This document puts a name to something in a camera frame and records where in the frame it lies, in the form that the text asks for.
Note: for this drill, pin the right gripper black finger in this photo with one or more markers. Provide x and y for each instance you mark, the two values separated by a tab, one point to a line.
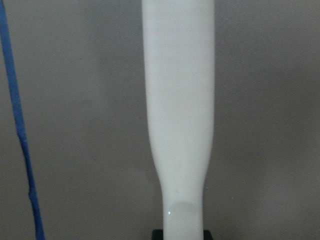
159	234

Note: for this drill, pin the beige brush black bristles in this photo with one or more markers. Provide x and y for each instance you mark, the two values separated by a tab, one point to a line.
179	64

